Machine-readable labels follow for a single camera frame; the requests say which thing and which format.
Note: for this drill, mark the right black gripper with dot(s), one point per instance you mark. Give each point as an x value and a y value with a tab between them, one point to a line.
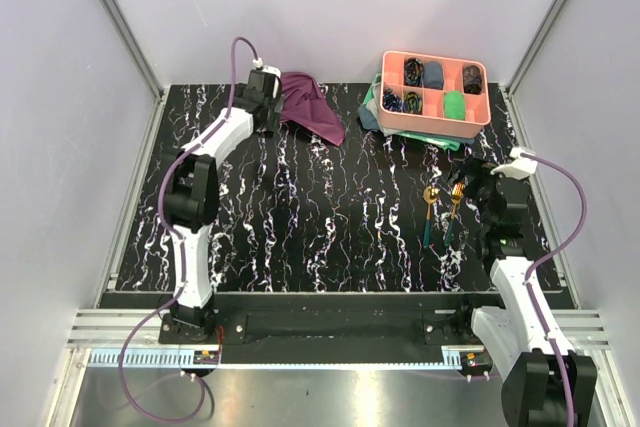
477	168

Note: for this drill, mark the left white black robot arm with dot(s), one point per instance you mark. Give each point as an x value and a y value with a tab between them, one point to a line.
189	197

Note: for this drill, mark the green rolled napkin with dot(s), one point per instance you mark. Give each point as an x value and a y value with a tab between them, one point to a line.
454	107

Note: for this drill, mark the pink compartment tray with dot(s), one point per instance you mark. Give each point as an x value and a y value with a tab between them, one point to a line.
432	120

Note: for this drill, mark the colourful band bundle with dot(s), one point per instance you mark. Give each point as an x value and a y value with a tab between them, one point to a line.
412	103
391	101
413	72

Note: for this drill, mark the blue rolled napkin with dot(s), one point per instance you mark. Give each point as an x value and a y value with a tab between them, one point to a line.
433	75

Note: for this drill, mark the gold fork teal handle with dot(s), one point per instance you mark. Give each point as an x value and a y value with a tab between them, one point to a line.
456	198

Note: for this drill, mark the purple cloth napkin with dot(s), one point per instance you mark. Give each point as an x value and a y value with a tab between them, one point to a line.
306	106

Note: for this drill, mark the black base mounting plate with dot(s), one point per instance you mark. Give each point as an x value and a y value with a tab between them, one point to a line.
244	318

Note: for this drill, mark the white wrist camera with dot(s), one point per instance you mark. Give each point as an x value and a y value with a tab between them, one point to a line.
521	166
259	64

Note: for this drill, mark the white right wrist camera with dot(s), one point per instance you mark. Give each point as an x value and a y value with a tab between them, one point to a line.
521	166

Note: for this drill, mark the colourful band bundle top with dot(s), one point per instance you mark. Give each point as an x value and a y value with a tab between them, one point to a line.
413	72

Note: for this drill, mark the colourful band bundle left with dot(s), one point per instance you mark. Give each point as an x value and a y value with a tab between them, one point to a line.
391	101

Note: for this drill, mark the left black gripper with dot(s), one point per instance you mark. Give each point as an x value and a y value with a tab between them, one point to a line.
274	104

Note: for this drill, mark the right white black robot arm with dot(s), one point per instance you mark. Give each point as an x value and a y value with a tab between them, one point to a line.
545	380

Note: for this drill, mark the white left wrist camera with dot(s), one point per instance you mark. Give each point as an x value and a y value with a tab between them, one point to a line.
259	64

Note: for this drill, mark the colourful band bundle middle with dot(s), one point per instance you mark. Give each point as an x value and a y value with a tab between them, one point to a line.
412	103

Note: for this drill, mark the dark patterned rolled napkin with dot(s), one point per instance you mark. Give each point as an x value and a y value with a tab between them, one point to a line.
472	79

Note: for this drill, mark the gold spoon teal handle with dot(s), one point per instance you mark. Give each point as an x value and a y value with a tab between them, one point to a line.
430	196

